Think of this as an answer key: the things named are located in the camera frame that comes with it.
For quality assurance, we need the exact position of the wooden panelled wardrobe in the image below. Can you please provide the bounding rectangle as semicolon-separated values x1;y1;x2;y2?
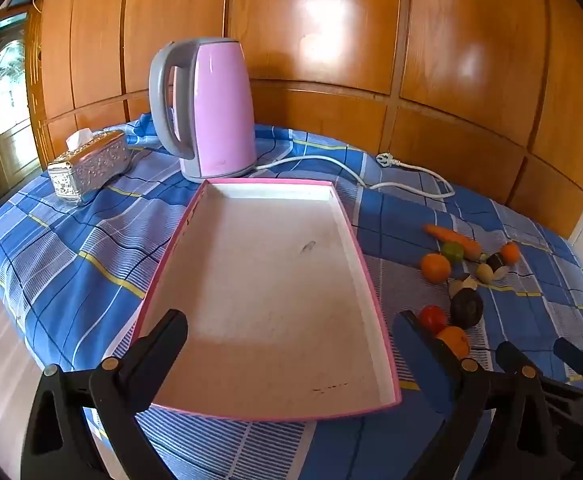
26;0;583;241

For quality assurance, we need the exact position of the silver embossed tissue box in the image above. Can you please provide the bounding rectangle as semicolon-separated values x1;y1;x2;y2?
47;130;132;206

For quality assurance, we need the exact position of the white power cord with plug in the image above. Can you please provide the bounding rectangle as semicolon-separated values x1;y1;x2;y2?
248;152;456;199

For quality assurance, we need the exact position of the orange carrot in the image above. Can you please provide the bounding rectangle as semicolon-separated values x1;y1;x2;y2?
424;224;482;261

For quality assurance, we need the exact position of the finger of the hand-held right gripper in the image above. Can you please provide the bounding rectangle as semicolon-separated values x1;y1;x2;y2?
495;341;525;368
553;337;583;391

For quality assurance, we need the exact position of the white tissue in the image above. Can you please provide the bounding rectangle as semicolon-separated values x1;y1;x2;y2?
65;129;94;151

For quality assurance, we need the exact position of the blue plaid tablecloth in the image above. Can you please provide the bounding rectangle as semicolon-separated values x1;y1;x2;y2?
0;112;583;480

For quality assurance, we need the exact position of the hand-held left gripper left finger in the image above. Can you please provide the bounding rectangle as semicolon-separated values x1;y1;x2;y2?
21;309;189;480

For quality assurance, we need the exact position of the wooden door with glass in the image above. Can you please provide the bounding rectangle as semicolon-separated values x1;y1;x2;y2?
0;7;42;201

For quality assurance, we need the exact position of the dark cut fruit piece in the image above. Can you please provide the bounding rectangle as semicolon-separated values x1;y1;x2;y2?
486;253;511;281
449;273;478;298

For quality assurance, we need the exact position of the dark round fruit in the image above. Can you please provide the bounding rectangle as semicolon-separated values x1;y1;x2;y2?
450;287;485;330

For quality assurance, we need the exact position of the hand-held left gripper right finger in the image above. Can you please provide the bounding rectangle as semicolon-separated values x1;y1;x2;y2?
393;310;559;480

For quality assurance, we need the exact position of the pink-rimmed white tray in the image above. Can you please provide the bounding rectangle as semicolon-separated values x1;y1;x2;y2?
136;176;403;422

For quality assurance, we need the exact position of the large orange with stem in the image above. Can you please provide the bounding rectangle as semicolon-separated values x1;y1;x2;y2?
436;326;471;360

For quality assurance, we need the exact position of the red tomato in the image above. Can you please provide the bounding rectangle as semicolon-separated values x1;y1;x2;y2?
418;305;448;335

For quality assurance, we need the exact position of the pink electric kettle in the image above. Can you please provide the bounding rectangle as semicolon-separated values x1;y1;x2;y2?
148;37;257;183

